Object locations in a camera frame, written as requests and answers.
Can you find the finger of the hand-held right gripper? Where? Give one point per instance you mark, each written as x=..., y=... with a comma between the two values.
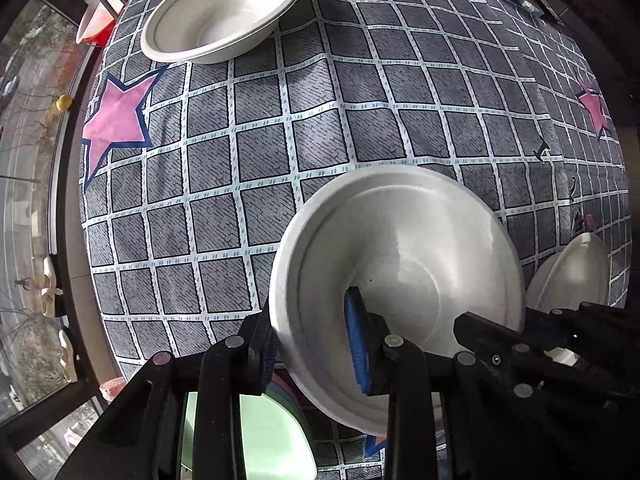
x=590, y=320
x=487, y=332

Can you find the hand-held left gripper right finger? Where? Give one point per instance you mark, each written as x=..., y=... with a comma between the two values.
x=356, y=340

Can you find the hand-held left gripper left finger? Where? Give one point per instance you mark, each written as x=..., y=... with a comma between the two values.
x=252, y=355

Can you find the white paper bowl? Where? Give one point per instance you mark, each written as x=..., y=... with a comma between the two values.
x=220, y=10
x=575, y=275
x=400, y=235

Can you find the blue square plate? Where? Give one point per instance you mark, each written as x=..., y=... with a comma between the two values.
x=299, y=417

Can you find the green square plate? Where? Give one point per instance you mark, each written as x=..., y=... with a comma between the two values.
x=270, y=440

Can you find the white window latch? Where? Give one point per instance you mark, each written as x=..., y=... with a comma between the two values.
x=67, y=355
x=50, y=285

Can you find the grey checked star tablecloth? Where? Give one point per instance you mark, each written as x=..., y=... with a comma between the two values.
x=350, y=125

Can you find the yellow window knob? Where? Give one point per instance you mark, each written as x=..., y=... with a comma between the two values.
x=63, y=102

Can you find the small white tube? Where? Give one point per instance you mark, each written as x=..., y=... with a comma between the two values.
x=525, y=4

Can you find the red plastic bucket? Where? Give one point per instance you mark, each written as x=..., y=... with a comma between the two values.
x=95, y=27

